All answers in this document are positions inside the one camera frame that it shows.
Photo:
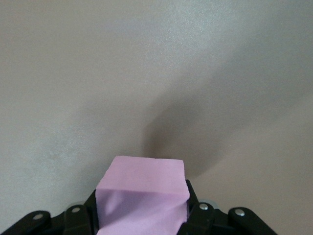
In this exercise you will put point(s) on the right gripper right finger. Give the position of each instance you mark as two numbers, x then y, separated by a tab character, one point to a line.
200	215

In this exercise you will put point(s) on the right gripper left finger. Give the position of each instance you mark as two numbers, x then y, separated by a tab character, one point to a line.
80	218

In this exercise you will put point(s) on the lilac foam cube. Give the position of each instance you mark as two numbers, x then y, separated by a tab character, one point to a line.
144	191

